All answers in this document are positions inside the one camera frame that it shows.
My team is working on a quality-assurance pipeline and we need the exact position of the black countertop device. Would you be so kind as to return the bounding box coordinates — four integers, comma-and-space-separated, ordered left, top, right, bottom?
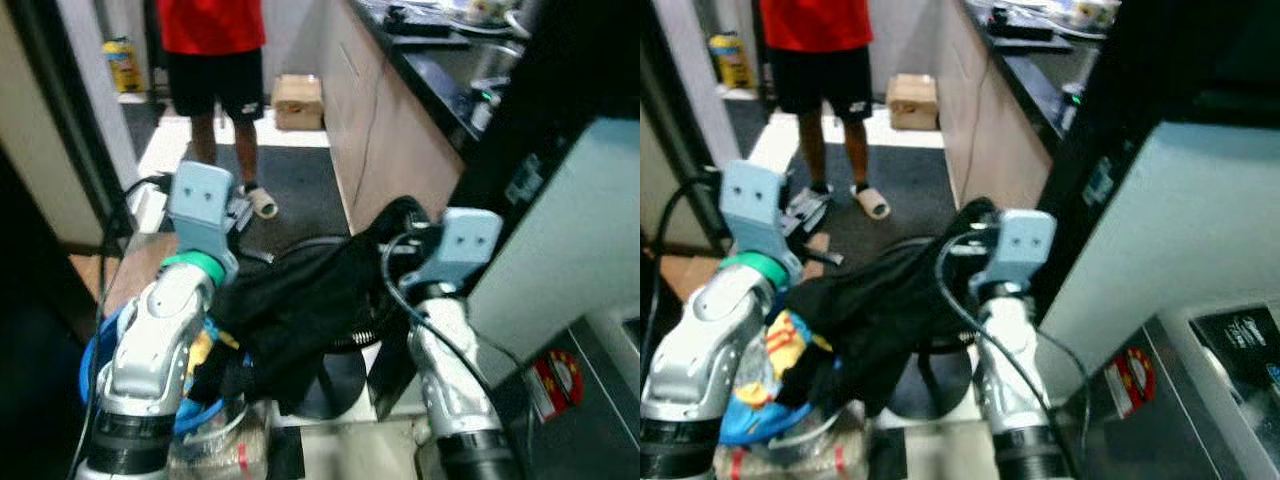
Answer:
384, 4, 453, 41
985, 5, 1063, 46

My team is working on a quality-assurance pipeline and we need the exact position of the dark door frame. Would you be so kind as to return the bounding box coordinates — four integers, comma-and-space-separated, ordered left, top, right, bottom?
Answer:
650, 0, 748, 253
8, 0, 143, 243

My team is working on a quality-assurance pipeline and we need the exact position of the clear plastic wrapped pack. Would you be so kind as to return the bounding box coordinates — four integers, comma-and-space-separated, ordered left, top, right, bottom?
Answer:
168, 398, 273, 480
713, 422, 873, 480

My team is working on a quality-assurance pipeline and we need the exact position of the black garment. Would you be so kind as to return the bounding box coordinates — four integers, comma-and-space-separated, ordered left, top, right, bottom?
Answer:
773, 197, 1003, 418
184, 195, 433, 417

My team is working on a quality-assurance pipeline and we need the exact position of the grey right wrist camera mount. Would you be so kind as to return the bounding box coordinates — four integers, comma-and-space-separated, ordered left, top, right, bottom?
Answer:
984, 208, 1059, 294
424, 207, 504, 292

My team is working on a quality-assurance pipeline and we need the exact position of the black washer control panel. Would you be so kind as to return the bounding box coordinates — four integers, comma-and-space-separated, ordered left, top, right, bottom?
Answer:
1188, 303, 1280, 413

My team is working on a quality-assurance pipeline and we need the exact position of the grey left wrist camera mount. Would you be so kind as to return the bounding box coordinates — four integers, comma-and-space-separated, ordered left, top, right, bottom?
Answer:
719, 159, 803, 267
164, 161, 242, 263

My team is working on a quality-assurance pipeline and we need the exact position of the brown cardboard box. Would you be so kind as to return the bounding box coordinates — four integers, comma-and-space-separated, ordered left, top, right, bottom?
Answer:
271, 72, 326, 132
885, 72, 940, 132

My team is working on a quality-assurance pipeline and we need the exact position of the dark grey floor mat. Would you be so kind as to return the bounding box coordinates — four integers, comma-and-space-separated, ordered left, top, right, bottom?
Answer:
173, 143, 353, 253
788, 143, 963, 248

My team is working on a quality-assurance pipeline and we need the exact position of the blue plastic laundry basket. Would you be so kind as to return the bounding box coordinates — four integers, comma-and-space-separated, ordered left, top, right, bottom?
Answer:
79, 303, 233, 437
717, 392, 853, 447

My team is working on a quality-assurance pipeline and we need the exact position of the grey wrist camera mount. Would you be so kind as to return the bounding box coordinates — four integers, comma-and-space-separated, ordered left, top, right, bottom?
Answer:
164, 161, 242, 263
719, 159, 803, 267
424, 207, 504, 292
984, 208, 1059, 294

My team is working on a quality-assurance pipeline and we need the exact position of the yellow plastic bottle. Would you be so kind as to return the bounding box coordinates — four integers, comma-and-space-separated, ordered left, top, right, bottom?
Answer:
707, 32, 754, 92
102, 37, 144, 95

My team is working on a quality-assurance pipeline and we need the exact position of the person in red shirt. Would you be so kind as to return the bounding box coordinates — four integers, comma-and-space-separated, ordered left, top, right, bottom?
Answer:
154, 0, 282, 222
757, 0, 893, 222

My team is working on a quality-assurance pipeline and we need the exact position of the red round sticker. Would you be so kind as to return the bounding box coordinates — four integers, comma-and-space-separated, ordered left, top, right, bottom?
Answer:
527, 349, 587, 422
1102, 344, 1159, 420

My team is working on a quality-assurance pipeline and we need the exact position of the wooden kitchen cabinet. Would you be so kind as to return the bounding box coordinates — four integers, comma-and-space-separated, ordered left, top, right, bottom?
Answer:
318, 0, 467, 237
933, 0, 1055, 213

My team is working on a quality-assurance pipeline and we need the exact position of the yellow and blue garment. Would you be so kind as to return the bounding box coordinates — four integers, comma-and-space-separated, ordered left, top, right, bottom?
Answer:
184, 318, 243, 393
733, 308, 837, 423

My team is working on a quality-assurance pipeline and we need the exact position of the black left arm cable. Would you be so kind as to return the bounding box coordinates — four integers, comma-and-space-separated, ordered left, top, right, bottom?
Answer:
648, 168, 728, 306
68, 173, 173, 476

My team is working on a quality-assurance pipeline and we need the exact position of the brown wooden floor board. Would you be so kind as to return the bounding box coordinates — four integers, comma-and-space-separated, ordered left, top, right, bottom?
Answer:
658, 252, 743, 303
68, 233, 178, 313

